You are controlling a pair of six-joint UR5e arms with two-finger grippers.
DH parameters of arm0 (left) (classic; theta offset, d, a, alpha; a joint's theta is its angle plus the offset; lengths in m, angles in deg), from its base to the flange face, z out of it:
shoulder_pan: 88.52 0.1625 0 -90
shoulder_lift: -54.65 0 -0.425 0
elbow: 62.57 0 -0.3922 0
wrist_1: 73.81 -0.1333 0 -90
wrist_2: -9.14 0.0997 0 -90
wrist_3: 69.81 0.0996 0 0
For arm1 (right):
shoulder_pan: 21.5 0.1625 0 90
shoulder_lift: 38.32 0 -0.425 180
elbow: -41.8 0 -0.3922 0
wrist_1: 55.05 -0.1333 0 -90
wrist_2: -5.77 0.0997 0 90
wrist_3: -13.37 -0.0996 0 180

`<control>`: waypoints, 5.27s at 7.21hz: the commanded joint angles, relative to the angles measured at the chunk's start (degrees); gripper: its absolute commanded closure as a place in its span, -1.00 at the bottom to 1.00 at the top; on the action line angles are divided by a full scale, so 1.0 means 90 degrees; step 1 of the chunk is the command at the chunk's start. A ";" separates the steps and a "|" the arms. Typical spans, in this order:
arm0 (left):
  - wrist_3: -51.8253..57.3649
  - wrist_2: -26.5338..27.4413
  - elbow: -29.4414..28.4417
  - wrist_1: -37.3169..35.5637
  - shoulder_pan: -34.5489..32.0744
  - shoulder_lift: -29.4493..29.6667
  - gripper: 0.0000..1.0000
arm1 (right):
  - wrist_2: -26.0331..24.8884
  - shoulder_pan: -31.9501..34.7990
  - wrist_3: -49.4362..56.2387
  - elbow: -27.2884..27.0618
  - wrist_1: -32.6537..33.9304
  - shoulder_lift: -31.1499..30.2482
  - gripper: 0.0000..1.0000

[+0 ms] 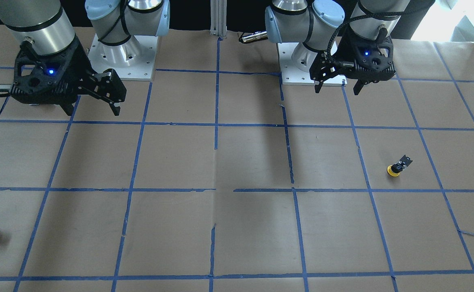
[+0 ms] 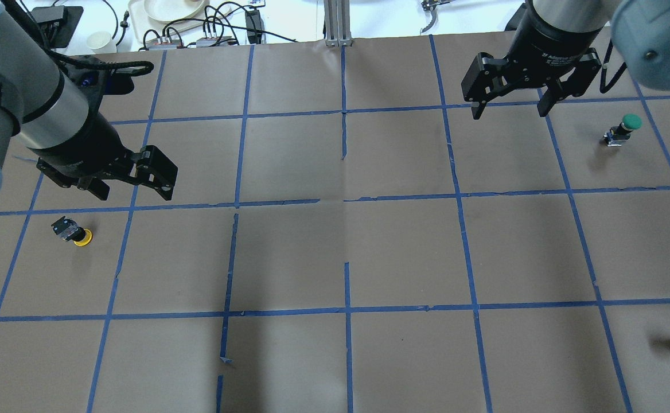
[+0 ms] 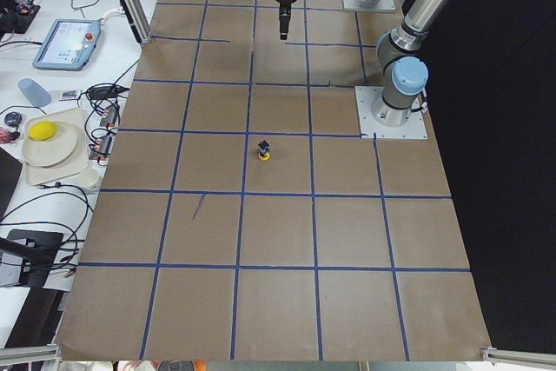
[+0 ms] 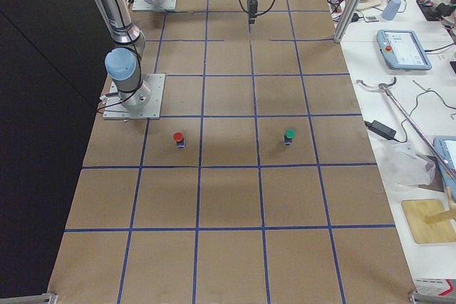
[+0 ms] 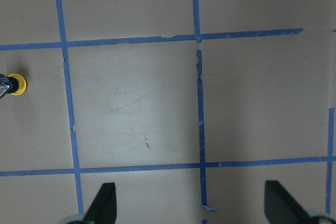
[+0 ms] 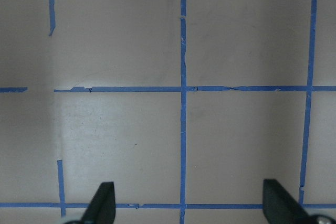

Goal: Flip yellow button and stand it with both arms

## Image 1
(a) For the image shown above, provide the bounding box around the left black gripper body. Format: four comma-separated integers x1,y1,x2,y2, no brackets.
345,36,396,82

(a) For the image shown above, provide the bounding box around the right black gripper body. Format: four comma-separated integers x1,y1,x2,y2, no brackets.
9,36,95,105

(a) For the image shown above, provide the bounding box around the yellow push button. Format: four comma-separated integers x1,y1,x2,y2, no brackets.
387,155,413,177

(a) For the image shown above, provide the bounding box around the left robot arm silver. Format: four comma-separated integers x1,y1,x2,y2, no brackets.
265,0,408,94

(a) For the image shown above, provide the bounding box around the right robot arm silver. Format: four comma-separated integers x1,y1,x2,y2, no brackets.
0,0,170,116

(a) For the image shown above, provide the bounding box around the metal cable connector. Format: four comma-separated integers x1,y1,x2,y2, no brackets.
238,31,268,44

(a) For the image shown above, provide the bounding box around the aluminium frame post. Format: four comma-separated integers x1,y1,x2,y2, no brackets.
210,0,227,38

